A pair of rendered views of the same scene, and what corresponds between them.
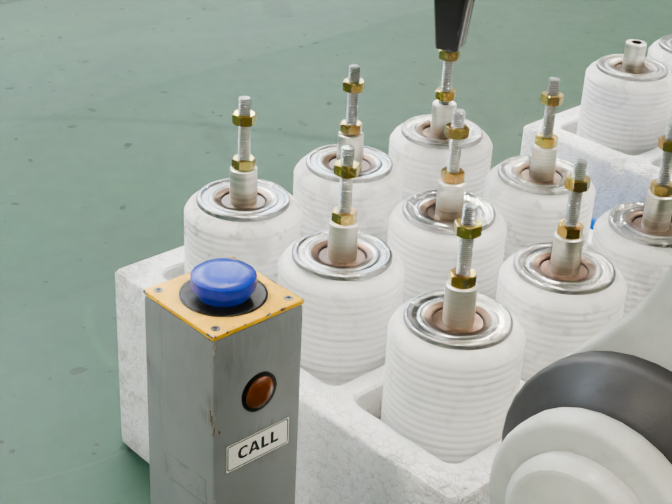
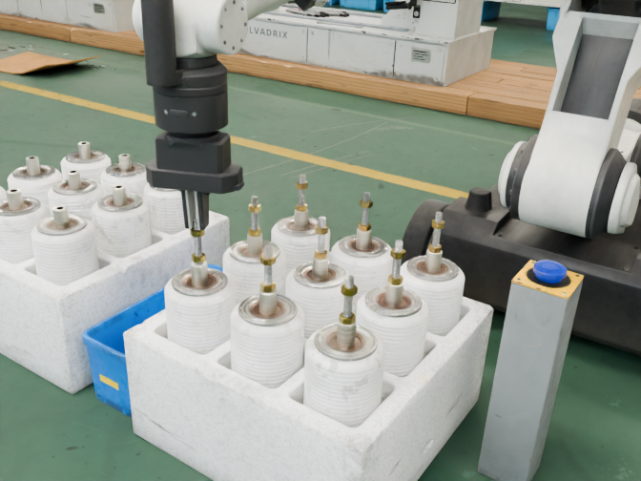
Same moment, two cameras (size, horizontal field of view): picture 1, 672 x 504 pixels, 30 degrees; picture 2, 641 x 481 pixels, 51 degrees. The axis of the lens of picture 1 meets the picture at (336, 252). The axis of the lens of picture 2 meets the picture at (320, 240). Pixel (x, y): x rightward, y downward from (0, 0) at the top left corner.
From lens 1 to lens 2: 132 cm
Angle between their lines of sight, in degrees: 88
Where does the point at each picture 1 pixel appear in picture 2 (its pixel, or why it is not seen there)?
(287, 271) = (418, 319)
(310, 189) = (299, 327)
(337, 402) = (449, 340)
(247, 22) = not seen: outside the picture
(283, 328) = not seen: hidden behind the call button
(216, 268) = (549, 268)
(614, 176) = (124, 276)
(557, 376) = (610, 171)
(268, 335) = not seen: hidden behind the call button
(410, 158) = (229, 298)
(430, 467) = (477, 312)
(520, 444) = (626, 190)
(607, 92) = (86, 240)
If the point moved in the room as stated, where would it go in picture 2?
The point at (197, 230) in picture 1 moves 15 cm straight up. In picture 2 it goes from (379, 365) to (389, 249)
